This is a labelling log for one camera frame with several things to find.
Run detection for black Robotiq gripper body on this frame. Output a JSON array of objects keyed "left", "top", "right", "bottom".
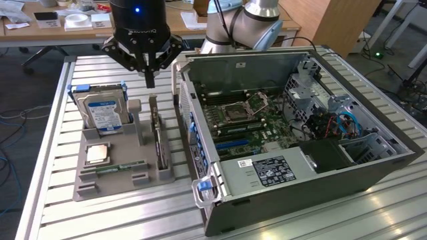
[{"left": 108, "top": 0, "right": 172, "bottom": 57}]

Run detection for graphics card with metal bracket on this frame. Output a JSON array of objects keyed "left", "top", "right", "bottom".
[{"left": 148, "top": 93, "right": 171, "bottom": 174}]

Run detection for wooden desk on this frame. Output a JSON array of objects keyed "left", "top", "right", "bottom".
[
  {"left": 0, "top": 0, "right": 120, "bottom": 48},
  {"left": 117, "top": 0, "right": 302, "bottom": 48}
]

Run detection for plain white box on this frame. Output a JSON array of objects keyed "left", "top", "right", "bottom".
[{"left": 89, "top": 13, "right": 112, "bottom": 29}]

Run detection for stack of white papers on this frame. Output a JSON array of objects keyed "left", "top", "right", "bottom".
[{"left": 179, "top": 11, "right": 209, "bottom": 31}]

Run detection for flat white box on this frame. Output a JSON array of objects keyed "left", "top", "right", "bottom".
[{"left": 63, "top": 21, "right": 95, "bottom": 33}]

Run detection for white tape roll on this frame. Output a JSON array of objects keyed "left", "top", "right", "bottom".
[{"left": 64, "top": 13, "right": 91, "bottom": 27}]

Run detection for brown cardboard box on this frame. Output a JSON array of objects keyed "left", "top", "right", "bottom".
[{"left": 192, "top": 0, "right": 215, "bottom": 17}]

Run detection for black RAM slot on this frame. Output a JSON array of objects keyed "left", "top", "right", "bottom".
[
  {"left": 200, "top": 91, "right": 248, "bottom": 100},
  {"left": 201, "top": 97, "right": 251, "bottom": 105},
  {"left": 212, "top": 116, "right": 263, "bottom": 128}
]

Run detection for hard disk in blue caddy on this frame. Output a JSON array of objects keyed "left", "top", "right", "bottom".
[{"left": 67, "top": 80, "right": 132, "bottom": 137}]

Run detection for black chair base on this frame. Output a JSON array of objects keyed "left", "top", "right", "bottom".
[{"left": 19, "top": 44, "right": 101, "bottom": 75}]

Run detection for white box with black top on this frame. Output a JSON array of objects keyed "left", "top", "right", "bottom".
[{"left": 32, "top": 11, "right": 61, "bottom": 29}]

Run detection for CPU socket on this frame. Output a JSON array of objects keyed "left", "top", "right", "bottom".
[{"left": 221, "top": 102, "right": 249, "bottom": 123}]

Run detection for metal socket cover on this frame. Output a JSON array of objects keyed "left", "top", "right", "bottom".
[{"left": 245, "top": 91, "right": 271, "bottom": 114}]

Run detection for red and white card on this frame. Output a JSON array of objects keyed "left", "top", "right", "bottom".
[{"left": 4, "top": 22, "right": 31, "bottom": 30}]

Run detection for dark RAM stick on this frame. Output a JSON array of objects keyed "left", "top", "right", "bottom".
[{"left": 217, "top": 121, "right": 264, "bottom": 135}]

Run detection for clear plastic bag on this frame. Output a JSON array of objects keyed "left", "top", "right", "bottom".
[{"left": 0, "top": 0, "right": 33, "bottom": 23}]

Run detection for black expansion slot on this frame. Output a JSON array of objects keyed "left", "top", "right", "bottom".
[{"left": 212, "top": 133, "right": 249, "bottom": 144}]

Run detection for grey plastic parts rack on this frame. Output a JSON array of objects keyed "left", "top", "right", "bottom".
[{"left": 72, "top": 98, "right": 176, "bottom": 202}]

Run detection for silver CPU chip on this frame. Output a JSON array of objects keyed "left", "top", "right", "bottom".
[{"left": 84, "top": 144, "right": 109, "bottom": 165}]

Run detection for blue expansion slot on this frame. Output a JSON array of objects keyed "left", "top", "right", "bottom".
[{"left": 215, "top": 139, "right": 251, "bottom": 151}]

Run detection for green motherboard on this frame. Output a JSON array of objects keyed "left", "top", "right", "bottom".
[{"left": 196, "top": 84, "right": 302, "bottom": 161}]

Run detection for metal disk bay cage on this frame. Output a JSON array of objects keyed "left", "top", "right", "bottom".
[{"left": 283, "top": 72, "right": 335, "bottom": 121}]

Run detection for green RAM stick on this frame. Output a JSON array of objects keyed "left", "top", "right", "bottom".
[{"left": 95, "top": 161, "right": 148, "bottom": 173}]

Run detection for black disk power connector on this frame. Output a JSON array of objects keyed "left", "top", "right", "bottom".
[{"left": 303, "top": 114, "right": 335, "bottom": 140}]

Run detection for grey case latch blue tab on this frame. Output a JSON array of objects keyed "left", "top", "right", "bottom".
[{"left": 191, "top": 174, "right": 224, "bottom": 209}]

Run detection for grey power supply with label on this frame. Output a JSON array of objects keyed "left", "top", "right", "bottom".
[{"left": 217, "top": 147, "right": 316, "bottom": 198}]

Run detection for open dark grey PC case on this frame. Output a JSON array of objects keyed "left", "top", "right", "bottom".
[{"left": 169, "top": 48, "right": 427, "bottom": 237}]

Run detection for grey floor cables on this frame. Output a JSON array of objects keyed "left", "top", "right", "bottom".
[{"left": 0, "top": 103, "right": 53, "bottom": 121}]

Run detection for black cable over case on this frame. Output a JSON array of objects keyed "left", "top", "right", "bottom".
[{"left": 283, "top": 36, "right": 336, "bottom": 55}]

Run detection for red disk wire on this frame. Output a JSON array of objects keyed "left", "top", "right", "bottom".
[{"left": 327, "top": 116, "right": 339, "bottom": 138}]

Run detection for blue floor cable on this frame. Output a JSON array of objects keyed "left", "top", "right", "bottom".
[{"left": 0, "top": 119, "right": 28, "bottom": 216}]

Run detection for blue disk wire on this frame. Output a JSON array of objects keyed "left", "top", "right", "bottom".
[{"left": 335, "top": 112, "right": 364, "bottom": 140}]

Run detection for white table frame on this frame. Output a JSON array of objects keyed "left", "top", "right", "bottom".
[{"left": 363, "top": 0, "right": 427, "bottom": 68}]

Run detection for grey metal drive bracket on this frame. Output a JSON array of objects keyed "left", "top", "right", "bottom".
[{"left": 338, "top": 132, "right": 400, "bottom": 166}]

